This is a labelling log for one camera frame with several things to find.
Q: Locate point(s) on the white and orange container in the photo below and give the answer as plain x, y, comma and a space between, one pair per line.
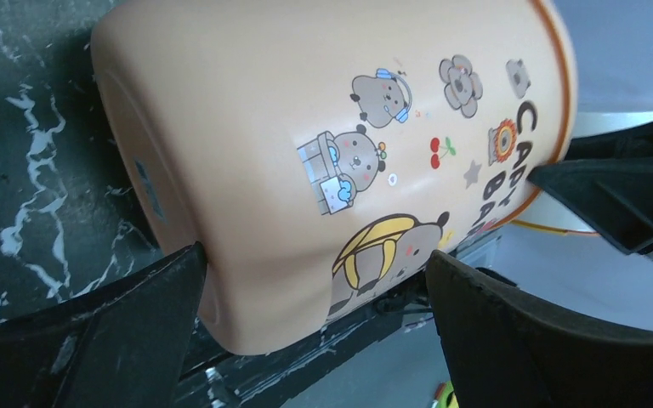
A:
547, 214

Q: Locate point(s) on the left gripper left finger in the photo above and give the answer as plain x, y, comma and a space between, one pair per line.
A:
120, 345

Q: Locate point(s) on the orange bucket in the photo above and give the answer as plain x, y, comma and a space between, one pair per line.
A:
320, 151

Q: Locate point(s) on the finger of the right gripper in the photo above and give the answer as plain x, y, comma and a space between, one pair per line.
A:
607, 181

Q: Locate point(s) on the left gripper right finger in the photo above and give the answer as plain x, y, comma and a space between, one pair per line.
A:
505, 347

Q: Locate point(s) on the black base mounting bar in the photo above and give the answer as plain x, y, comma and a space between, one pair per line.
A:
214, 377

